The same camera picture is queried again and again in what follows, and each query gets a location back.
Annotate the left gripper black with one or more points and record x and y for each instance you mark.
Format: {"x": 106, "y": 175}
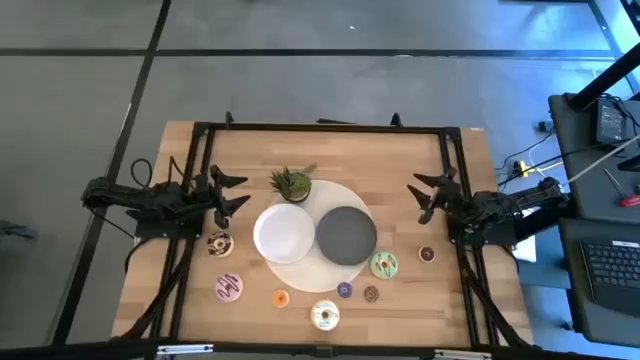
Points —
{"x": 205, "y": 195}

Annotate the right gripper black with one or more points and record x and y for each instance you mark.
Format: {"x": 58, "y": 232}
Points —
{"x": 452, "y": 197}

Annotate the large chocolate white-drizzle donut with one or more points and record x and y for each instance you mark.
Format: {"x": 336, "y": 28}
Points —
{"x": 214, "y": 245}

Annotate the small chocolate glazed donut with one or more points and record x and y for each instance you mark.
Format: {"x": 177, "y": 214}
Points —
{"x": 426, "y": 254}

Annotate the large green iced donut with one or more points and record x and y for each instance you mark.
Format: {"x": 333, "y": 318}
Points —
{"x": 376, "y": 265}

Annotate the large pink iced donut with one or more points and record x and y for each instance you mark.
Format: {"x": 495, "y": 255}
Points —
{"x": 229, "y": 287}

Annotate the small orange donut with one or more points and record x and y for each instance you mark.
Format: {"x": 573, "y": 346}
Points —
{"x": 276, "y": 299}

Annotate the small brown sprinkled donut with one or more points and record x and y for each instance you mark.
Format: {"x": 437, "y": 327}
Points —
{"x": 367, "y": 294}

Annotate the small purple donut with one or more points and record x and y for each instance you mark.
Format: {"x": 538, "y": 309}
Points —
{"x": 340, "y": 290}

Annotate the large white blue-iced donut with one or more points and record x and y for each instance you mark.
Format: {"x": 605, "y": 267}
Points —
{"x": 325, "y": 306}

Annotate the potted succulent plant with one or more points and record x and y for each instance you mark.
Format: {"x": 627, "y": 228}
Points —
{"x": 294, "y": 186}

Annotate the white plate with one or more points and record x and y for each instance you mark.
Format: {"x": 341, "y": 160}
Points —
{"x": 284, "y": 232}

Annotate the yellow plug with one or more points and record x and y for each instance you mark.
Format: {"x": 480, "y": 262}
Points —
{"x": 523, "y": 168}

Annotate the dark grey plate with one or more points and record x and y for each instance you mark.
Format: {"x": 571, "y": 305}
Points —
{"x": 346, "y": 236}

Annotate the white paper sheet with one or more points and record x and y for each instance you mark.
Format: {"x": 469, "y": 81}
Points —
{"x": 526, "y": 250}

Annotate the round white woven placemat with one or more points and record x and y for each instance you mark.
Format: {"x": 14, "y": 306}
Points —
{"x": 315, "y": 277}

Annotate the small black floor plug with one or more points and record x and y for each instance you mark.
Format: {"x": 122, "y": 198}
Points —
{"x": 545, "y": 126}

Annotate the dark grey side desk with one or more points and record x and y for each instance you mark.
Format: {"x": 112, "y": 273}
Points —
{"x": 585, "y": 165}

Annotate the black keyboard desk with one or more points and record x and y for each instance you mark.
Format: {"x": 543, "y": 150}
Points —
{"x": 572, "y": 280}

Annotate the black power adapter box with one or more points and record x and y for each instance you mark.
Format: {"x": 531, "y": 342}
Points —
{"x": 611, "y": 122}

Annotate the black keyboard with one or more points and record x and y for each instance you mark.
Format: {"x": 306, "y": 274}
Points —
{"x": 612, "y": 270}

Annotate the black crossbeam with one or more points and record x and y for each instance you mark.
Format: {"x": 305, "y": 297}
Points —
{"x": 100, "y": 350}

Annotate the black pole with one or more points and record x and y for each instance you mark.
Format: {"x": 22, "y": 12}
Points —
{"x": 605, "y": 77}

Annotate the black aluminium table frame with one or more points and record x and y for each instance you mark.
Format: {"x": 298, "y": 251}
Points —
{"x": 325, "y": 128}

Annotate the silver bracket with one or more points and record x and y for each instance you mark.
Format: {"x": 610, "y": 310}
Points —
{"x": 462, "y": 355}
{"x": 185, "y": 349}

